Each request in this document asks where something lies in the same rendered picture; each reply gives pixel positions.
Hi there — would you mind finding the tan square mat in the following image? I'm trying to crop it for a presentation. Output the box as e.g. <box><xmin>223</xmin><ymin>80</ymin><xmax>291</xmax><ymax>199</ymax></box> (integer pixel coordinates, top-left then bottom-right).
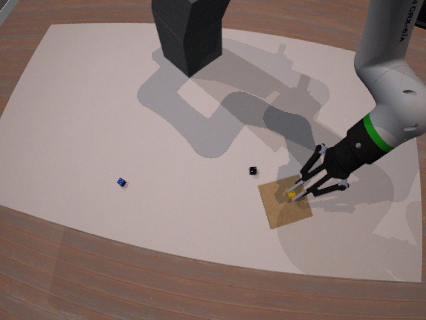
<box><xmin>258</xmin><ymin>174</ymin><xmax>313</xmax><ymax>229</ymax></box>

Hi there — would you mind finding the yellow die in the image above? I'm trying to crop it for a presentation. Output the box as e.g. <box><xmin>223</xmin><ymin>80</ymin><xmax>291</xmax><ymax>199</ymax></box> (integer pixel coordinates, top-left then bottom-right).
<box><xmin>287</xmin><ymin>190</ymin><xmax>296</xmax><ymax>200</ymax></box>

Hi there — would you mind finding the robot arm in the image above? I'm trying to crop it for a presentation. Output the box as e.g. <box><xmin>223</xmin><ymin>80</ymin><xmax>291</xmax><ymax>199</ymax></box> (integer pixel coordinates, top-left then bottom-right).
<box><xmin>346</xmin><ymin>0</ymin><xmax>426</xmax><ymax>165</ymax></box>

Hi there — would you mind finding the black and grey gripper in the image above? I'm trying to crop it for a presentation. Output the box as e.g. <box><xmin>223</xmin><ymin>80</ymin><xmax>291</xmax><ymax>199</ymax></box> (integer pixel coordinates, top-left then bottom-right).
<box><xmin>287</xmin><ymin>136</ymin><xmax>364</xmax><ymax>201</ymax></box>

